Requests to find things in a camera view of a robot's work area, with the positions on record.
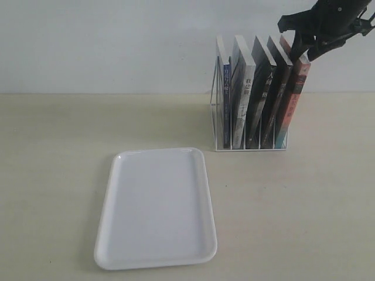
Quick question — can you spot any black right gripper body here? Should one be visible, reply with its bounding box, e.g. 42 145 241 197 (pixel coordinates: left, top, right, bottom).
277 0 370 49

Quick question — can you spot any blue moon cover book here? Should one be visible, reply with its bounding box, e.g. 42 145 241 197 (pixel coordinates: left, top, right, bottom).
216 34 233 149

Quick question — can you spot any red pink spine book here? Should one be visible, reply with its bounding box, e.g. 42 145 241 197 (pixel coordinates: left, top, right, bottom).
274 34 311 148

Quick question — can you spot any dark brown spine book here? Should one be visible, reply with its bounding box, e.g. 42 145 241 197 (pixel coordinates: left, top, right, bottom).
260 36 293 149

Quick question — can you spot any black spine book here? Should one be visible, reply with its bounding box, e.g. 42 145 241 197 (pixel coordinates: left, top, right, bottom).
245 36 277 148

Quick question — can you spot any grey white spine book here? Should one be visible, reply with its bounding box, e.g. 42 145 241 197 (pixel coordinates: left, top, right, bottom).
231 35 255 149

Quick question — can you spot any white plastic tray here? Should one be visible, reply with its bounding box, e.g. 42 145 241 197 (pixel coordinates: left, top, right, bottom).
94 148 217 270

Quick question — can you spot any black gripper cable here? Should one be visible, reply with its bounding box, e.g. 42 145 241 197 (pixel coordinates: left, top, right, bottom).
313 7 375 50

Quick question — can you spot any white wire book rack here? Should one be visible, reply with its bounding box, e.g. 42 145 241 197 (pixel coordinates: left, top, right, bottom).
210 39 288 152

